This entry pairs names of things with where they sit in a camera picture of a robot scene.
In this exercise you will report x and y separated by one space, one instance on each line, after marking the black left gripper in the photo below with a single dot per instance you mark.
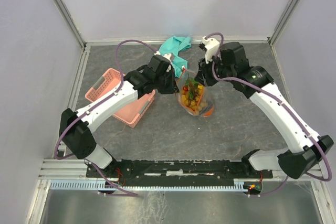
173 87

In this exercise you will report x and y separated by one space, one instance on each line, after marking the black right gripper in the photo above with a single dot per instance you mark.
202 75

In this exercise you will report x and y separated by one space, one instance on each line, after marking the yellow lemon fruit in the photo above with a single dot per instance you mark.
200 89

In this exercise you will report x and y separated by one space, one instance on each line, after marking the longan bunch with leaves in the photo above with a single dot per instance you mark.
190 99

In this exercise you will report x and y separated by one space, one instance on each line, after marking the clear zip top bag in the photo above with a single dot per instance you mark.
207 98

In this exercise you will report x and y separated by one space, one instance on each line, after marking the orange tangerine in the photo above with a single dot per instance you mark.
208 112

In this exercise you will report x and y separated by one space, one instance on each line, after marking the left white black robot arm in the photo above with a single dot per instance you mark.
77 127

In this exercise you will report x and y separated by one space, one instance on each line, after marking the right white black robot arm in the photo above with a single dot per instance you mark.
305 146

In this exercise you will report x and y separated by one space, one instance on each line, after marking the teal cloth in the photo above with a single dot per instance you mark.
174 45

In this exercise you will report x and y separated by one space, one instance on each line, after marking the pink plastic basket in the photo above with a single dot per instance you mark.
131 113

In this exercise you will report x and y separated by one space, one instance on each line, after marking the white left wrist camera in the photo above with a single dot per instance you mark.
168 56

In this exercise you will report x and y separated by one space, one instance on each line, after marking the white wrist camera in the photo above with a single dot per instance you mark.
210 46
168 56

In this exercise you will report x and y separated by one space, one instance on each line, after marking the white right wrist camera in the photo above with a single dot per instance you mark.
210 46

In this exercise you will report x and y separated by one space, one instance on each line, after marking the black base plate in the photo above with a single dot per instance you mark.
144 173

